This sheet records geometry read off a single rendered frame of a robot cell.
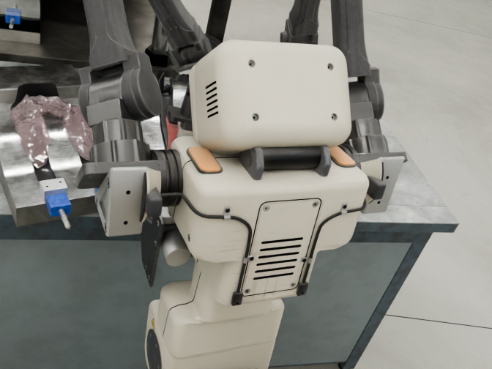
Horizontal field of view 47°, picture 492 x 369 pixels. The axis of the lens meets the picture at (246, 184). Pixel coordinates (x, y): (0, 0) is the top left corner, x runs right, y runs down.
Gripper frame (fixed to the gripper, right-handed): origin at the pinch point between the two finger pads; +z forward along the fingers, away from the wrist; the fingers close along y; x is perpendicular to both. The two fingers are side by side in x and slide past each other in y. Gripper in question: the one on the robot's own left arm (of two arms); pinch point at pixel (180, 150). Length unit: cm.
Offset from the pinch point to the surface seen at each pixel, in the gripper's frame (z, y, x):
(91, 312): 56, 9, -6
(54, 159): 10.6, 26.7, -5.1
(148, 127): 3.4, 4.6, -17.8
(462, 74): 5, -304, -281
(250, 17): 21, -127, -346
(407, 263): 24, -81, -2
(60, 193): 12.0, 25.0, 7.7
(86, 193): 12.2, 19.3, 5.6
